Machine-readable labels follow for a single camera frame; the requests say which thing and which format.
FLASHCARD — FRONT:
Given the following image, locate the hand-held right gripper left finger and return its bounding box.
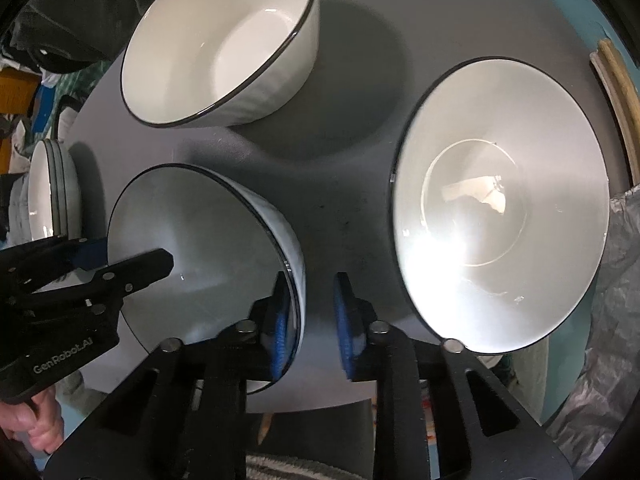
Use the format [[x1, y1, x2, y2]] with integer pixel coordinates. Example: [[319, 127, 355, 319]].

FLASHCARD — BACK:
[[42, 270, 296, 480]]

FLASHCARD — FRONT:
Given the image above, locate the person's left hand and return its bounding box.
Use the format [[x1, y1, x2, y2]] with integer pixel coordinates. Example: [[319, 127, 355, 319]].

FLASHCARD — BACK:
[[0, 385, 66, 453]]

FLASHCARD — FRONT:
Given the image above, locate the white bowl with dark rim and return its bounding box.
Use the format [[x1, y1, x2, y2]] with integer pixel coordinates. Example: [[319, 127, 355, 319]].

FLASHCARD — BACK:
[[389, 56, 611, 354], [120, 0, 321, 129], [106, 165, 307, 395]]

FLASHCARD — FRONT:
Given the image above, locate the orange wardrobe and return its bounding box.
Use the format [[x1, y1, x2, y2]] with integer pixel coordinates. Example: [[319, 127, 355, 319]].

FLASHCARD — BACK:
[[0, 67, 41, 113]]

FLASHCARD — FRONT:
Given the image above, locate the zebra striped cloth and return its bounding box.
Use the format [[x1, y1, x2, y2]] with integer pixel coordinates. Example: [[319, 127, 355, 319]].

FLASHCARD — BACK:
[[245, 452, 373, 480]]

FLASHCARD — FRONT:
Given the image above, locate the white plate with dark rim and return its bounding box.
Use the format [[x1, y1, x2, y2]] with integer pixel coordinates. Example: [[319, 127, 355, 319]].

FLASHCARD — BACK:
[[47, 140, 67, 238], [27, 139, 57, 243], [55, 141, 82, 241]]

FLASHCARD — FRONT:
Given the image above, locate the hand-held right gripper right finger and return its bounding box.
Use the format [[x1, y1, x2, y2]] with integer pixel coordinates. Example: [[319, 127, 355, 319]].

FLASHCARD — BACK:
[[332, 271, 581, 480]]

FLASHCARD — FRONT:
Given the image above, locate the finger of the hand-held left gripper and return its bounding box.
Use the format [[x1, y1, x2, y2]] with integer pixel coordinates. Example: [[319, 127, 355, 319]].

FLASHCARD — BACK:
[[20, 248, 175, 312], [0, 236, 110, 286]]

